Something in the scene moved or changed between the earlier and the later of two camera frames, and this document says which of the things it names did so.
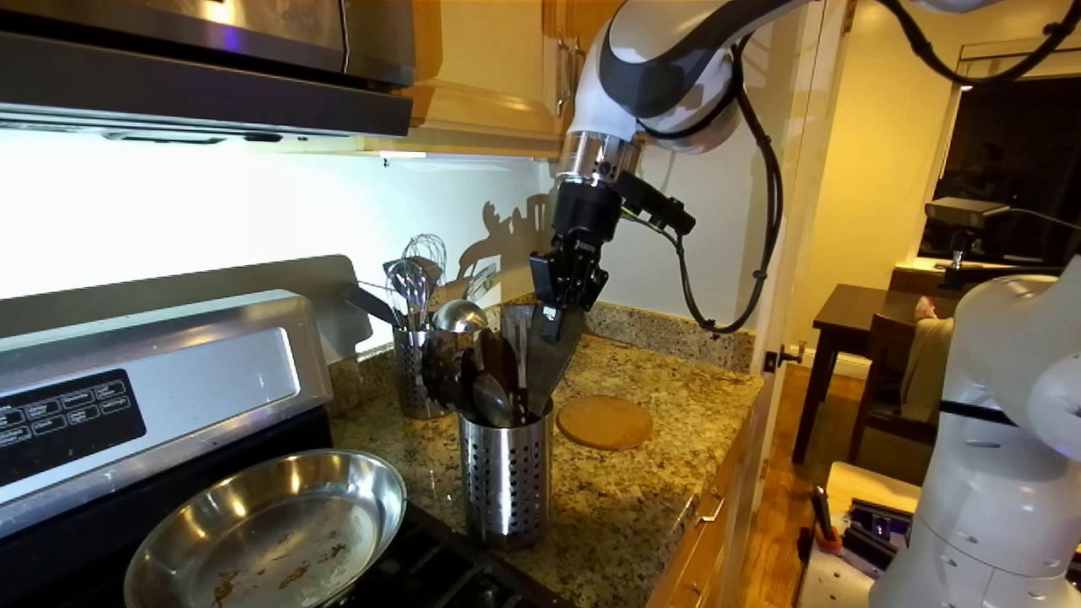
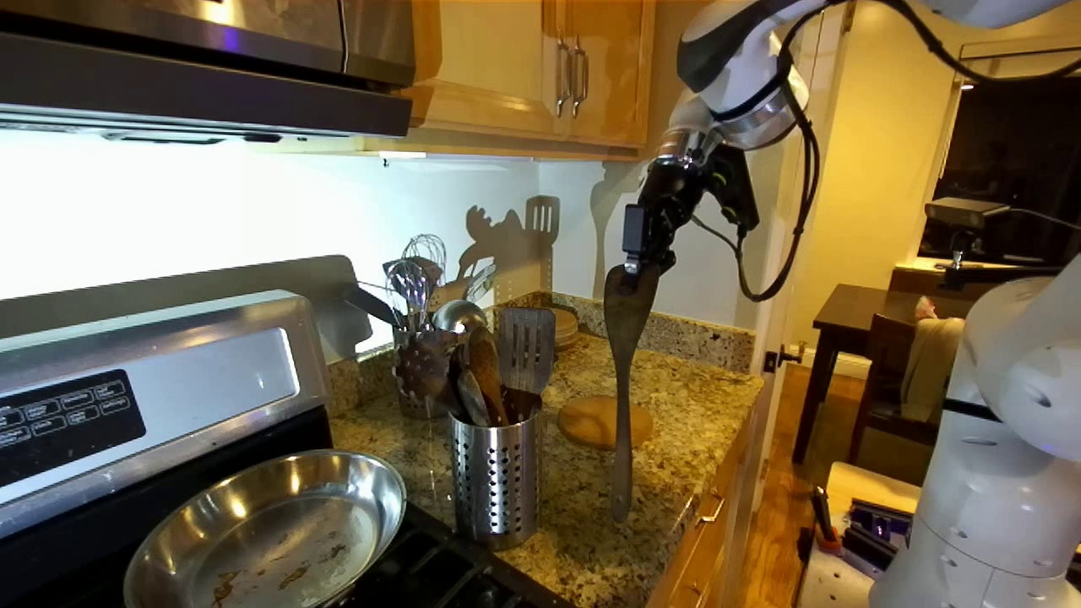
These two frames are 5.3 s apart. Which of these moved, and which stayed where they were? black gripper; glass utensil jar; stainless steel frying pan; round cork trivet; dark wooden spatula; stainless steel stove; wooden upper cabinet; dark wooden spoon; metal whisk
Moved: black gripper; dark wooden spoon; dark wooden spatula
Stayed: metal whisk; stainless steel frying pan; wooden upper cabinet; glass utensil jar; round cork trivet; stainless steel stove
